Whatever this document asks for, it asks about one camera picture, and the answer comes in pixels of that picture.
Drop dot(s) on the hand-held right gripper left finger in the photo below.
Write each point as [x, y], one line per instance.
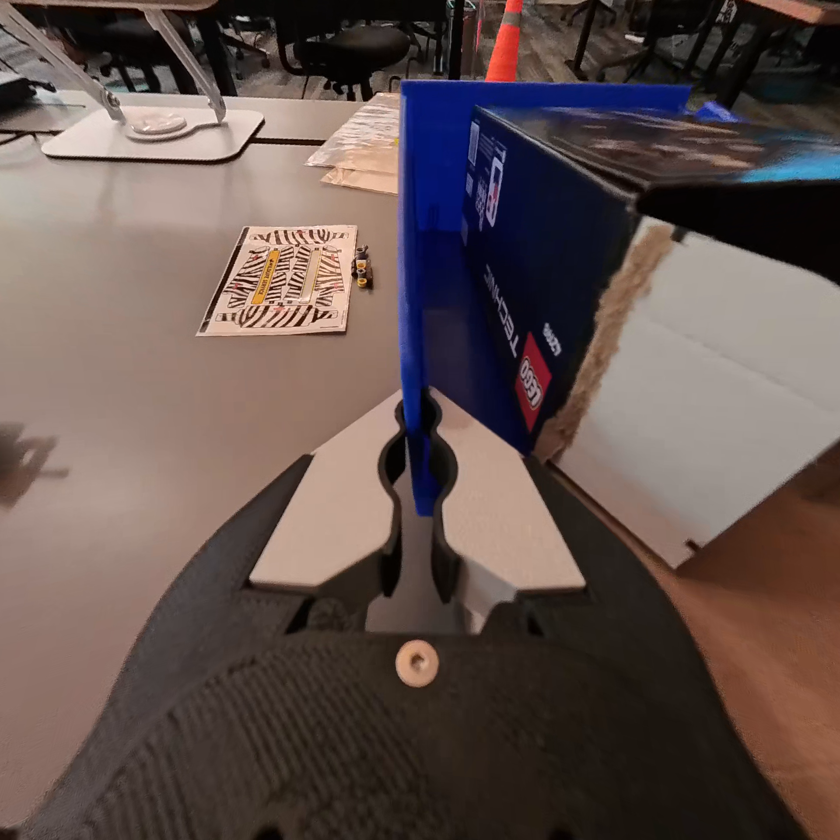
[328, 518]

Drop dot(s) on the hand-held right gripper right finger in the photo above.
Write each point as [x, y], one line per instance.
[505, 525]

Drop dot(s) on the blue plastic bin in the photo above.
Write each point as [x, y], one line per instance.
[433, 164]

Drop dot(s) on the small yellow black lego part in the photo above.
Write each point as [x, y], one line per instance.
[363, 268]

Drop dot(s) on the dark blue lego box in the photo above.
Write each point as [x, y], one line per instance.
[558, 262]

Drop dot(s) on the zebra striped sticker sheet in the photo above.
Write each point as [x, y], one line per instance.
[282, 282]

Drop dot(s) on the clear plastic bag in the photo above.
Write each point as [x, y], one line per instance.
[361, 134]

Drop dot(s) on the white book stand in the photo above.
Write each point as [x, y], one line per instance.
[85, 141]

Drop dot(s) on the black office chair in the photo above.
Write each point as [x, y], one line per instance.
[354, 43]
[131, 39]

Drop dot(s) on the orange traffic cone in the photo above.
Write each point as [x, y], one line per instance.
[505, 46]

